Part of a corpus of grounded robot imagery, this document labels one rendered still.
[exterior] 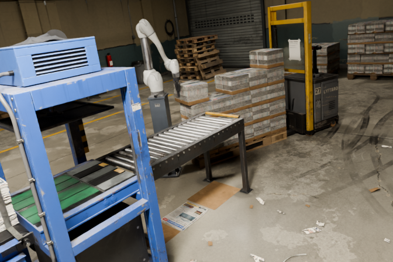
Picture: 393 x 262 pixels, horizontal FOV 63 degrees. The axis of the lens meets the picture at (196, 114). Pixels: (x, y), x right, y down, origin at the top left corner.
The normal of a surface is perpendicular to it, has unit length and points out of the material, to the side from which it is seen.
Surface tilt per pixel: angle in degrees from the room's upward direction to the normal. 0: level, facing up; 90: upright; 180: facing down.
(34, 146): 90
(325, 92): 90
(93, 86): 90
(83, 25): 90
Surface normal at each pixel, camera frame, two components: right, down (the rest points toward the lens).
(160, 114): -0.12, 0.29
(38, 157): 0.74, 0.10
